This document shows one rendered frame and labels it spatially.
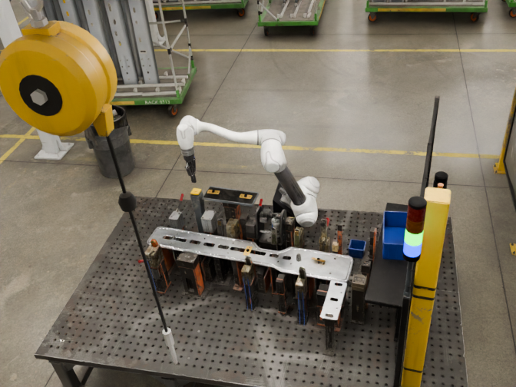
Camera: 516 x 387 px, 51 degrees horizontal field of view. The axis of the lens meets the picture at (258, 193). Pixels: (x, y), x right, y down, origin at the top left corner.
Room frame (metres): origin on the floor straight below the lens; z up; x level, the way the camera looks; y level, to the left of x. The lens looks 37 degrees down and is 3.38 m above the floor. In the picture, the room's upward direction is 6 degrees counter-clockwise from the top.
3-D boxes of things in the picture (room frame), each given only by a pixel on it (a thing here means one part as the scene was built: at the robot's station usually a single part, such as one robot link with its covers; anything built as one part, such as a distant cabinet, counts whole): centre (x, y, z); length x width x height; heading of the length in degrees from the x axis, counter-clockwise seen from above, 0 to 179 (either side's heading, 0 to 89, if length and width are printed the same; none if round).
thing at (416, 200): (1.56, -0.60, 1.79); 0.07 x 0.07 x 0.57
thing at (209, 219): (2.82, 0.35, 0.90); 0.13 x 0.10 x 0.41; 158
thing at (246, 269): (2.36, 0.12, 0.87); 0.12 x 0.09 x 0.35; 158
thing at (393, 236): (2.43, -0.82, 1.10); 0.30 x 0.17 x 0.13; 165
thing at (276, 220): (2.69, -0.06, 0.94); 0.18 x 0.13 x 0.49; 68
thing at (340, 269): (2.54, 0.13, 1.00); 1.38 x 0.22 x 0.02; 68
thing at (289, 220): (2.65, -0.18, 0.91); 0.07 x 0.05 x 0.42; 158
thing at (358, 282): (2.14, -0.53, 0.88); 0.08 x 0.08 x 0.36; 68
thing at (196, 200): (3.04, 0.43, 0.92); 0.08 x 0.08 x 0.44; 68
